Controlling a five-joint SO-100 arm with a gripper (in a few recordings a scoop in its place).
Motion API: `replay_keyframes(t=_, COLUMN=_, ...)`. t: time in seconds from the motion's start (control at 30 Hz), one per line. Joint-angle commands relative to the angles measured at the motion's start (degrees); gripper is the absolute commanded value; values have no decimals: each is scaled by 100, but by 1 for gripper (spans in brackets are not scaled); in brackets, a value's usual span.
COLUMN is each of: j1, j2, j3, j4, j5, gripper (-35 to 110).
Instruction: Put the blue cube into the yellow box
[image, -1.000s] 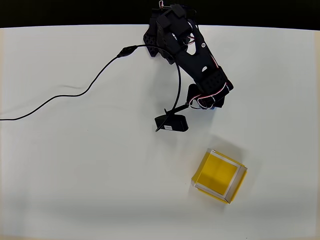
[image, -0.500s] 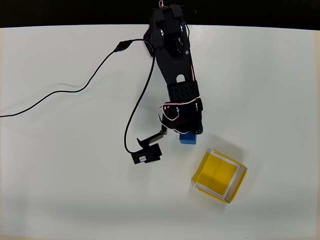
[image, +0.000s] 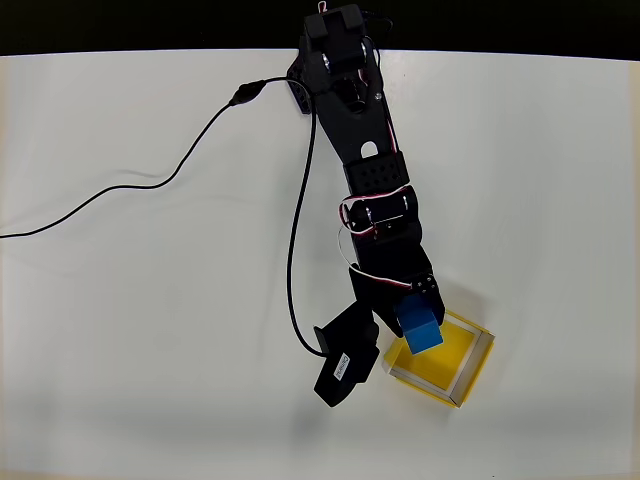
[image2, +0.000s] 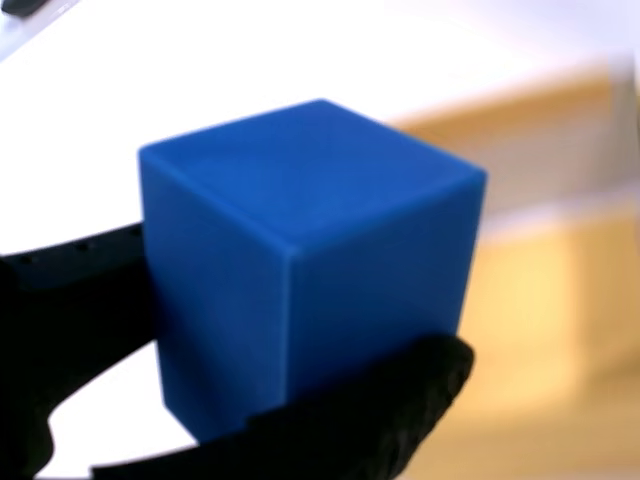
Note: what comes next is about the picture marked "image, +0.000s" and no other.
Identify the black perforated base bracket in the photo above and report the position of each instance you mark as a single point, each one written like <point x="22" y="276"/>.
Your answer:
<point x="300" y="90"/>

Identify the yellow square tray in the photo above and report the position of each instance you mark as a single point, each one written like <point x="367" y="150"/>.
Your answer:
<point x="442" y="372"/>

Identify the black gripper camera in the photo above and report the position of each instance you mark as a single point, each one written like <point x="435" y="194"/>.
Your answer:
<point x="345" y="370"/>

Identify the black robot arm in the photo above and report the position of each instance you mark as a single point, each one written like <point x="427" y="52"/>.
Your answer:
<point x="360" y="130"/>

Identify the blue cube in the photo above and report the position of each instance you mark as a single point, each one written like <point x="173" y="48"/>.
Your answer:
<point x="422" y="337"/>

